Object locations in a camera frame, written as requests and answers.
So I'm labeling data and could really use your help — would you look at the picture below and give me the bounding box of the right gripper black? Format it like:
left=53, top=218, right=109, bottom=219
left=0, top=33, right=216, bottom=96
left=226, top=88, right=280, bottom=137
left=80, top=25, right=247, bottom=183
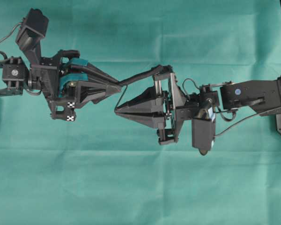
left=114, top=65, right=219, bottom=145

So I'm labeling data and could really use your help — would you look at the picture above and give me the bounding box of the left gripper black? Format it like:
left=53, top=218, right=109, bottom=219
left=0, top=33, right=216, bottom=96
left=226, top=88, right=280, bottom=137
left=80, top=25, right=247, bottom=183
left=30, top=50, right=122, bottom=121

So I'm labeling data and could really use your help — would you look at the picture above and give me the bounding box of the black Velcro strap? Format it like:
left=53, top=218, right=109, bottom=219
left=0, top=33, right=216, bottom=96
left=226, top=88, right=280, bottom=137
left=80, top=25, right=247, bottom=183
left=114, top=65, right=173, bottom=111

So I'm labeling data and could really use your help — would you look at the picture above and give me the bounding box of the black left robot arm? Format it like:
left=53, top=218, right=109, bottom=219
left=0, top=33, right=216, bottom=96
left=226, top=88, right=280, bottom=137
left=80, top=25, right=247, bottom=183
left=0, top=50, right=121, bottom=121

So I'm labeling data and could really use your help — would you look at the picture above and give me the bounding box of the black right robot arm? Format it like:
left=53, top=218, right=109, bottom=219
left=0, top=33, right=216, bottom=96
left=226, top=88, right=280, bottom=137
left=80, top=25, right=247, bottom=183
left=114, top=68, right=281, bottom=154

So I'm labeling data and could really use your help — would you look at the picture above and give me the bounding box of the green table cloth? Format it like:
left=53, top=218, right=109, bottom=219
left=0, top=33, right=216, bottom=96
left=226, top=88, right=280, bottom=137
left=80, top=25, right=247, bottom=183
left=0, top=0, right=281, bottom=225

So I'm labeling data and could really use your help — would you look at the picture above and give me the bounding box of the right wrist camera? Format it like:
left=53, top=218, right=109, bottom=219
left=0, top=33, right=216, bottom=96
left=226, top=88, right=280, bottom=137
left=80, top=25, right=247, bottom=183
left=192, top=100, right=216, bottom=156

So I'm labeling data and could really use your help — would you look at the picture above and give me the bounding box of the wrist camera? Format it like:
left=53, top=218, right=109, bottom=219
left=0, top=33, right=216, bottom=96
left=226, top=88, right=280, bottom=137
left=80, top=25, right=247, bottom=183
left=192, top=100, right=216, bottom=156
left=15, top=8, right=49, bottom=65

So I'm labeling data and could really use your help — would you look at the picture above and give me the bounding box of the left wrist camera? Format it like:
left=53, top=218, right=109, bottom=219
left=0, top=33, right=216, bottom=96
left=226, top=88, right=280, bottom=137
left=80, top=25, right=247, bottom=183
left=15, top=8, right=49, bottom=65

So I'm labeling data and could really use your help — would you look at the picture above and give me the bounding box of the left camera cable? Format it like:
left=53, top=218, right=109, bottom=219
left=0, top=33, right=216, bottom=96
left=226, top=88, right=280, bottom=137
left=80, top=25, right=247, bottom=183
left=0, top=22, right=24, bottom=49

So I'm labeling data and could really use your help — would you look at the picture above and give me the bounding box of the camera cable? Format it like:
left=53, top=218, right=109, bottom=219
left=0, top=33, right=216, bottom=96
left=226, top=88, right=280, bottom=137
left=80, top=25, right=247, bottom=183
left=0, top=22, right=24, bottom=49
left=214, top=103, right=281, bottom=137

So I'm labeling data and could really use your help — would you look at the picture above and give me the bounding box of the right camera cable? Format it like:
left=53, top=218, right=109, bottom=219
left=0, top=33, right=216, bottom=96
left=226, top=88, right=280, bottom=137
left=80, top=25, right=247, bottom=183
left=214, top=103, right=281, bottom=137

